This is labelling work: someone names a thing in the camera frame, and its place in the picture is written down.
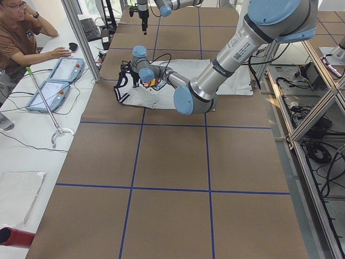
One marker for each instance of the black power supply box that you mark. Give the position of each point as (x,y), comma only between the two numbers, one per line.
(310,72)

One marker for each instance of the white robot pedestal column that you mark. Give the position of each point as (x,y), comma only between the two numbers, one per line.
(238,84)

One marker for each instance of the red cylinder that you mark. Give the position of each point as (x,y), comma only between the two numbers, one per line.
(16,238)

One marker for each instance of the clear plastic bag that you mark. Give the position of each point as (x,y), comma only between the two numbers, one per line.
(19,191)

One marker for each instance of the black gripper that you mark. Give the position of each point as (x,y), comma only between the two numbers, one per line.
(133,75)
(143,13)

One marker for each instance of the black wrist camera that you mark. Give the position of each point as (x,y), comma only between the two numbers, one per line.
(132,10)
(125,67)

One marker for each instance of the white cartoon print t-shirt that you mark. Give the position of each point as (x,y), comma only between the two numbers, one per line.
(156,94)

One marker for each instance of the seated person brown shirt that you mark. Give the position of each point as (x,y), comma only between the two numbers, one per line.
(19,26)

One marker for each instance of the aluminium frame post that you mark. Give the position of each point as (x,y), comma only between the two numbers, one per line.
(73,19)

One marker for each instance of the black computer mouse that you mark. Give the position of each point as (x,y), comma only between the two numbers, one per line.
(73,46)

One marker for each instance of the person's hand on mouse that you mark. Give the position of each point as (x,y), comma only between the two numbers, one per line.
(60,52)

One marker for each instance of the black keyboard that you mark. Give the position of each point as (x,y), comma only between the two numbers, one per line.
(90,29)

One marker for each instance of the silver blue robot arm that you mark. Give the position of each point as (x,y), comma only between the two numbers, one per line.
(265,22)
(165,7)

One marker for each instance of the silver reacher grabber tool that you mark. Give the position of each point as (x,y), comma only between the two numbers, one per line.
(59,130)

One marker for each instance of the upper blue teach pendant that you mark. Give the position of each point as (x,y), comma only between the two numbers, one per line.
(67,69)

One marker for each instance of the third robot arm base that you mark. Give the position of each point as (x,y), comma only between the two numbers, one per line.
(333,55)

